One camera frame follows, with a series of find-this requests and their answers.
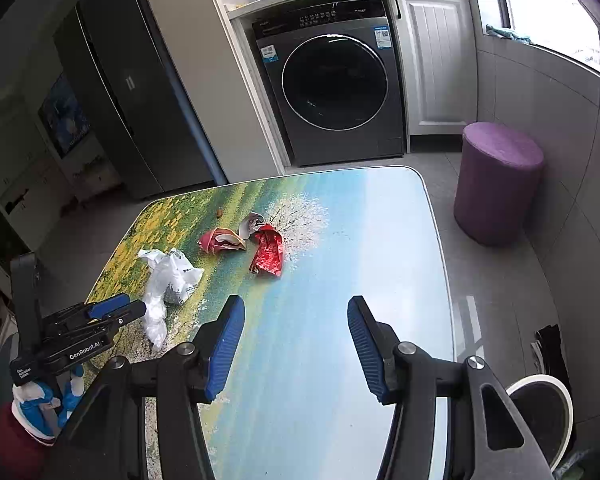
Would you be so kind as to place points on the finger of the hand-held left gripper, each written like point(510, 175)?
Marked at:
point(107, 306)
point(127, 312)

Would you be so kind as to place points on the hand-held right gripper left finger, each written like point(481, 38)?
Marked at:
point(225, 345)

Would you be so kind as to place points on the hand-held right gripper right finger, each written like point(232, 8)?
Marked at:
point(367, 350)

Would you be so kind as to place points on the white printed plastic bag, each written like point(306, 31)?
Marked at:
point(172, 280)

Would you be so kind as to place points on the white bin with black bag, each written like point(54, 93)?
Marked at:
point(540, 420)

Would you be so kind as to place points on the person's left forearm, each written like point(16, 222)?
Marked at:
point(15, 450)

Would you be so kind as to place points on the person's left hand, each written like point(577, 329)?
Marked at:
point(35, 405)

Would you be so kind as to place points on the shiny red crumpled wrapper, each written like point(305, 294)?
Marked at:
point(268, 252)

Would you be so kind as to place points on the crumpled red white wrapper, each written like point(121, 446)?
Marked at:
point(220, 241)

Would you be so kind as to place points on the brown silver torn wrapper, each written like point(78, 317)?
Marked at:
point(252, 225)

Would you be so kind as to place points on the white drawer cabinet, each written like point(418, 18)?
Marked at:
point(50, 180)

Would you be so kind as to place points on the purple round stool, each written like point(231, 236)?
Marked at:
point(497, 180)

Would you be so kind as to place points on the dark grey refrigerator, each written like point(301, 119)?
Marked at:
point(125, 75)

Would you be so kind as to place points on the grey front-load washing machine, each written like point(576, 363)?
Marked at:
point(335, 80)

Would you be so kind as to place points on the white cabinet door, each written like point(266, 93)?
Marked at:
point(437, 60)

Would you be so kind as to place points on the blue cloth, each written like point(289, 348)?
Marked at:
point(505, 33)

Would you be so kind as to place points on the window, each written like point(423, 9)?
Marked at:
point(555, 0)

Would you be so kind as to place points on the blue wall poster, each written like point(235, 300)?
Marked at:
point(64, 117)

